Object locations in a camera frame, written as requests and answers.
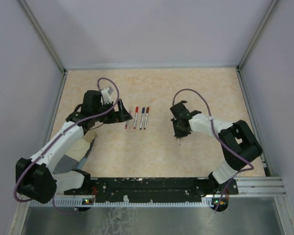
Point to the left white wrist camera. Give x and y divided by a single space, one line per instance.
106 94

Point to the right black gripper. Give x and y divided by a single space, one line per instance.
178 134

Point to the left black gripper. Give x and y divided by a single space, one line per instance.
124 115

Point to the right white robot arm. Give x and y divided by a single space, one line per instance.
239 145

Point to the brown cardboard piece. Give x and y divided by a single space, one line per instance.
80 148

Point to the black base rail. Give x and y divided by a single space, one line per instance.
145 190

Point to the blue end white pen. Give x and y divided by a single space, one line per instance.
142 118

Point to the red capped white pen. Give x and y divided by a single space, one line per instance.
136 117

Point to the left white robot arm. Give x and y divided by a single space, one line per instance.
35 177

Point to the dark red pen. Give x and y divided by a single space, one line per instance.
147 113

